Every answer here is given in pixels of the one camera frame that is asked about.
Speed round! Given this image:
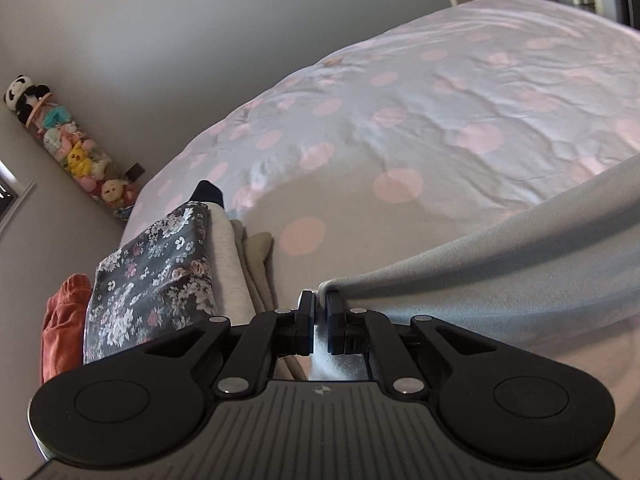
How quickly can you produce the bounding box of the light grey-blue garment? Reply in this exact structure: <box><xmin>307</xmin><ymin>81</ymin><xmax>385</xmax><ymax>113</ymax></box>
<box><xmin>320</xmin><ymin>157</ymin><xmax>639</xmax><ymax>385</ymax></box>

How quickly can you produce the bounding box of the white folded cloth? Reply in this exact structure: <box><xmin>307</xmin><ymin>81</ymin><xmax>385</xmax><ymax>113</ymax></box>
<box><xmin>206</xmin><ymin>203</ymin><xmax>255</xmax><ymax>325</ymax></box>

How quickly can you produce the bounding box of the beige folded cloth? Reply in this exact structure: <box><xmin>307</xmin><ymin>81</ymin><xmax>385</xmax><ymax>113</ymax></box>
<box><xmin>229</xmin><ymin>219</ymin><xmax>302</xmax><ymax>380</ymax></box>

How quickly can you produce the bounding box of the dark floral folded cloth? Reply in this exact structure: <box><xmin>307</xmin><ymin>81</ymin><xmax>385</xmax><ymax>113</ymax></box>
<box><xmin>84</xmin><ymin>202</ymin><xmax>215</xmax><ymax>364</ymax></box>

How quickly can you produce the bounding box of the dark navy cloth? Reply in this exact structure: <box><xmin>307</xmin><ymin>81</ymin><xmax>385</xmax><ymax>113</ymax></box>
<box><xmin>190</xmin><ymin>180</ymin><xmax>224</xmax><ymax>208</ymax></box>

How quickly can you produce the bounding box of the pink dotted bed cover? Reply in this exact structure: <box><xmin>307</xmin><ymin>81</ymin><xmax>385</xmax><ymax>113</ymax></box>
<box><xmin>119</xmin><ymin>0</ymin><xmax>640</xmax><ymax>411</ymax></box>

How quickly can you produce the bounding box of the orange red cloth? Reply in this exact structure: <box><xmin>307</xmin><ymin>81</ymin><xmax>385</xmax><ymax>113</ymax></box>
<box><xmin>40</xmin><ymin>273</ymin><xmax>92</xmax><ymax>384</ymax></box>

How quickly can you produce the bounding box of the plush toy tube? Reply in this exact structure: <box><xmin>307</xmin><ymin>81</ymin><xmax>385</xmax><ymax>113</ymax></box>
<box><xmin>3</xmin><ymin>75</ymin><xmax>139</xmax><ymax>224</ymax></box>

